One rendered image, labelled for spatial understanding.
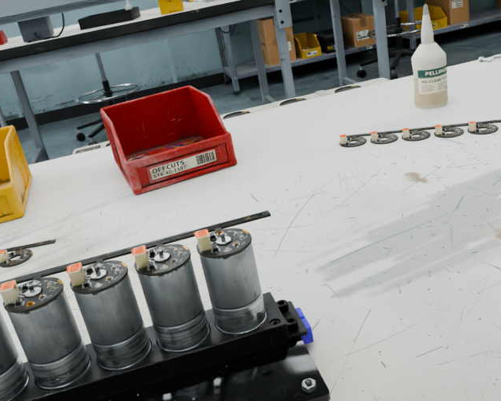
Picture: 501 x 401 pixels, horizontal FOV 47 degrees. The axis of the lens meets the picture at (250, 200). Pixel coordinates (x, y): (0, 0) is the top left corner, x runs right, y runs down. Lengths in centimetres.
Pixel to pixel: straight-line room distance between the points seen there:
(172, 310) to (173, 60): 443
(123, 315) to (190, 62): 445
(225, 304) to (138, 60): 442
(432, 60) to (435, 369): 39
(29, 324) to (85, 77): 444
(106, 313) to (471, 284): 18
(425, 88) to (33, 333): 46
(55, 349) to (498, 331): 20
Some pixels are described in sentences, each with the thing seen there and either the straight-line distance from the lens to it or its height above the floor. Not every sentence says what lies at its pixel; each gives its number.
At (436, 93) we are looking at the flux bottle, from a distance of 61.
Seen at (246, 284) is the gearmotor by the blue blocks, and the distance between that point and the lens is 25.
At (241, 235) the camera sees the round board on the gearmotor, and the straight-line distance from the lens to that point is 25.
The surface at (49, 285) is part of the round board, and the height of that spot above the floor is 81.
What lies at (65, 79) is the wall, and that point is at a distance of 469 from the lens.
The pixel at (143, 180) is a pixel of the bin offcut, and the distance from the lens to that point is 51.
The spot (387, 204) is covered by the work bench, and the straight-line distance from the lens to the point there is 41.
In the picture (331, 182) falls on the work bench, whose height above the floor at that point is 75.
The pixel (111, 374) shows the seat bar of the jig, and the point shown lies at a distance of 27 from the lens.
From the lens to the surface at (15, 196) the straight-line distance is 54.
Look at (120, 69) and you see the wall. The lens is 466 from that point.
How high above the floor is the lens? 93
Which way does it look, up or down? 23 degrees down
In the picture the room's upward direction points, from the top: 11 degrees counter-clockwise
